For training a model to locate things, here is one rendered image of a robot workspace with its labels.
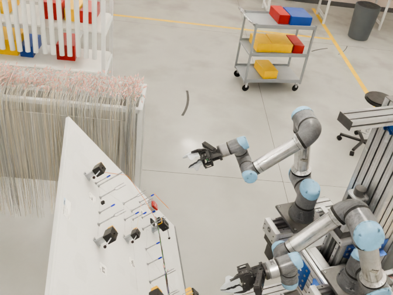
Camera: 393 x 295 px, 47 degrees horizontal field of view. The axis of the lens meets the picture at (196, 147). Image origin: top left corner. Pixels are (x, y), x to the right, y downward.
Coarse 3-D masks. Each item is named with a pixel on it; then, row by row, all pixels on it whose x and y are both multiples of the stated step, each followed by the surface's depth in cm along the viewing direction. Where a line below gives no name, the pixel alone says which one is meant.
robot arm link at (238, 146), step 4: (240, 136) 242; (244, 136) 241; (232, 140) 242; (236, 140) 241; (240, 140) 240; (244, 140) 239; (228, 144) 241; (232, 144) 240; (236, 144) 240; (240, 144) 239; (244, 144) 239; (248, 144) 240; (228, 148) 241; (232, 148) 240; (236, 148) 240; (240, 148) 240; (244, 148) 241; (248, 148) 242; (232, 152) 242; (236, 152) 242; (240, 152) 242; (244, 152) 243
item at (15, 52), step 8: (0, 0) 457; (8, 0) 459; (64, 0) 467; (72, 0) 481; (80, 0) 484; (0, 8) 458; (64, 8) 460; (72, 8) 462; (80, 8) 471; (88, 8) 467; (56, 16) 463; (64, 16) 465; (72, 16) 464; (80, 16) 463; (88, 16) 463; (8, 40) 479; (24, 40) 493; (32, 40) 495; (40, 40) 512; (64, 40) 493; (72, 40) 496; (8, 48) 484; (16, 48) 484; (24, 48) 484; (32, 48) 484; (56, 48) 486; (64, 48) 486; (24, 56) 490; (32, 56) 490; (64, 56) 492; (72, 56) 492
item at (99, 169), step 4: (96, 164) 210; (100, 164) 207; (96, 168) 205; (100, 168) 205; (104, 168) 209; (84, 172) 209; (92, 172) 208; (96, 172) 206; (100, 172) 206; (104, 172) 207; (88, 176) 208; (96, 176) 206
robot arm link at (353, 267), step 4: (356, 248) 218; (352, 252) 218; (356, 252) 214; (352, 256) 216; (356, 256) 213; (348, 260) 221; (352, 260) 216; (356, 260) 214; (348, 264) 220; (352, 264) 216; (356, 264) 214; (348, 268) 220; (352, 268) 216; (356, 268) 213; (360, 268) 211; (348, 272) 220; (352, 272) 218; (356, 272) 212
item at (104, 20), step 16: (112, 0) 489; (112, 16) 498; (112, 32) 510; (48, 48) 514; (112, 48) 522; (32, 64) 478; (48, 64) 482; (64, 64) 487; (80, 64) 491; (96, 64) 495; (112, 64) 535
